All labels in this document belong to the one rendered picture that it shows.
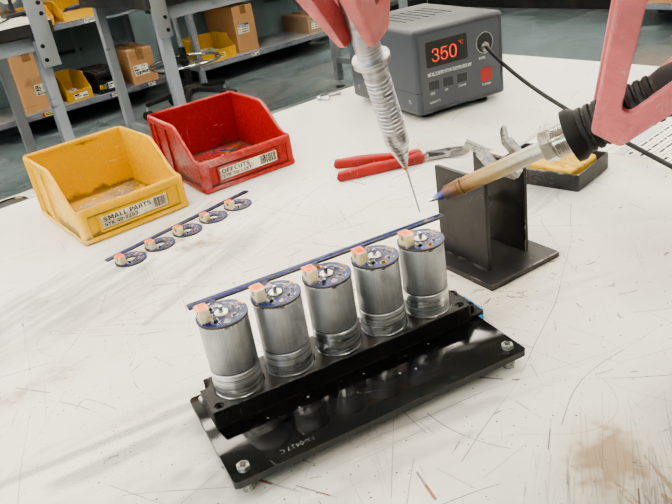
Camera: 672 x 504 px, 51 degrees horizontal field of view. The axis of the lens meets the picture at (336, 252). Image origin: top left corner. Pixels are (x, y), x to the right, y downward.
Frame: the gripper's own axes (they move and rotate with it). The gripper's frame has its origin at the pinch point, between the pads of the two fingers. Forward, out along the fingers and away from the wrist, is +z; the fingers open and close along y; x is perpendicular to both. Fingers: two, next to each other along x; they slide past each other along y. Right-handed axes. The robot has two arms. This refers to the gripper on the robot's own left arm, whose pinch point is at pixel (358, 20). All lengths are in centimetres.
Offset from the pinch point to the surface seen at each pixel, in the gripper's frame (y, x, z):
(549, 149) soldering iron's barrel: -6.0, -2.7, 8.2
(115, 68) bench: 245, -171, 117
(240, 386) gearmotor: 5.8, 10.0, 13.3
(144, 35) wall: 354, -286, 168
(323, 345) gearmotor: 3.7, 5.9, 14.7
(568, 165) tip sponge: -1.2, -21.2, 25.3
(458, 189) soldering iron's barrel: -1.8, -1.4, 9.9
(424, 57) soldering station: 17.3, -36.6, 25.4
